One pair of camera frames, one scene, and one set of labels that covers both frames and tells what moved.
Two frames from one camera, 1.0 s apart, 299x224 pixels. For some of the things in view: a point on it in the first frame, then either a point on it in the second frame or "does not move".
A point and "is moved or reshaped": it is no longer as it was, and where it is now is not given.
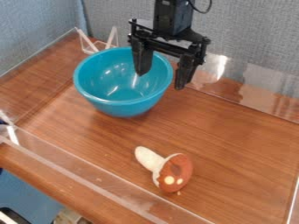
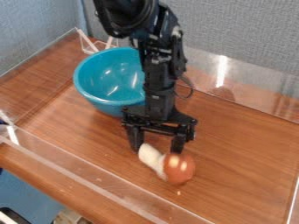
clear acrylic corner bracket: (91, 46) does not move
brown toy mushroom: (171, 171) is moved or reshaped
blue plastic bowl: (107, 79) does not move
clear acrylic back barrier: (262, 87) does not move
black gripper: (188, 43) -> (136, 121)
